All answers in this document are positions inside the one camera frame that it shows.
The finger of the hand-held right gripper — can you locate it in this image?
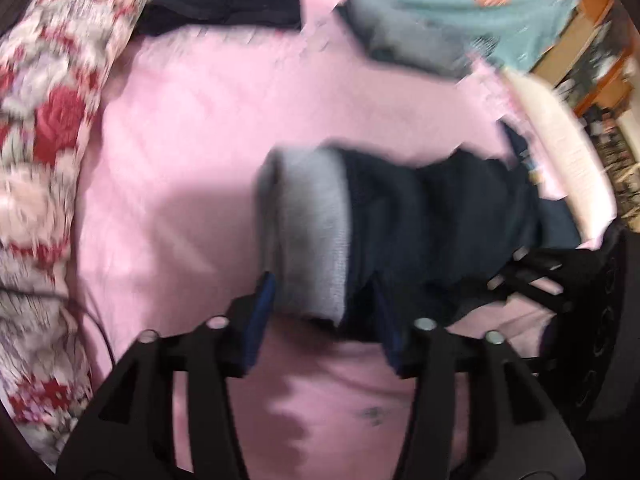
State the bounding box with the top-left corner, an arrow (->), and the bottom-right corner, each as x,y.
510,246 -> 583,282
486,271 -> 576,314

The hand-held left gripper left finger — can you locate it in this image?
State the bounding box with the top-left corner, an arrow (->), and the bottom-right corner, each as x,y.
56,271 -> 278,480

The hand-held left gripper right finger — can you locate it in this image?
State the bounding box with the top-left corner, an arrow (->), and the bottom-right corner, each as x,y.
370,280 -> 588,480

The dark navy pants grey lining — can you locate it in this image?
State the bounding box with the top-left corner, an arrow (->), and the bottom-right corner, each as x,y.
255,122 -> 583,343

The white mattress edge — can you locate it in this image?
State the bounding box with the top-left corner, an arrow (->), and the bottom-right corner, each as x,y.
500,67 -> 619,252

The pink bed sheet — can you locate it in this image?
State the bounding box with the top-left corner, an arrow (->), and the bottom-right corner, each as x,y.
70,0 -> 617,480

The wooden shelf with clutter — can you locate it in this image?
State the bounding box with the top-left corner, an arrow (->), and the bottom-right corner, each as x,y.
530,0 -> 640,233

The grey folded garment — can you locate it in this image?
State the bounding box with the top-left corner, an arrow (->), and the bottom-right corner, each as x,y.
334,0 -> 472,81

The dark navy folded garment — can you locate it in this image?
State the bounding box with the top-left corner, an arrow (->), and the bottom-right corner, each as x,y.
132,0 -> 304,39

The thin black cable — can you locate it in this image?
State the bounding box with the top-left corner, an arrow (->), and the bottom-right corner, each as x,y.
0,284 -> 117,363

